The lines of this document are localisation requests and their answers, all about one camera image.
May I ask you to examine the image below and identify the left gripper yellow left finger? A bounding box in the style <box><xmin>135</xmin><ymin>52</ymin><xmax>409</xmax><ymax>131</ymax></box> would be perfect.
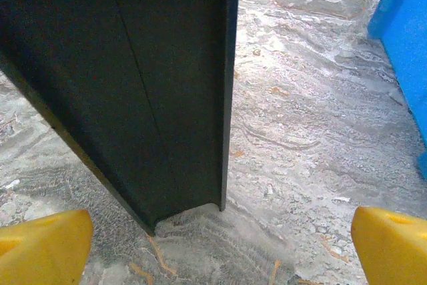
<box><xmin>0</xmin><ymin>209</ymin><xmax>95</xmax><ymax>285</ymax></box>

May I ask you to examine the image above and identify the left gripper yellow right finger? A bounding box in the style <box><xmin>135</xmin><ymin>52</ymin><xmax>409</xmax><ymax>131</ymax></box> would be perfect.
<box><xmin>350</xmin><ymin>206</ymin><xmax>427</xmax><ymax>285</ymax></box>

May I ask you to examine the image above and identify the black flat bar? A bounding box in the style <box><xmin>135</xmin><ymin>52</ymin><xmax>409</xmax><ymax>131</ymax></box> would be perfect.
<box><xmin>0</xmin><ymin>0</ymin><xmax>242</xmax><ymax>236</ymax></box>

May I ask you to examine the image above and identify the blue three-compartment bin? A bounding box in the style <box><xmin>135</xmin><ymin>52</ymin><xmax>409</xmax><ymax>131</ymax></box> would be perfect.
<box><xmin>366</xmin><ymin>0</ymin><xmax>427</xmax><ymax>181</ymax></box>

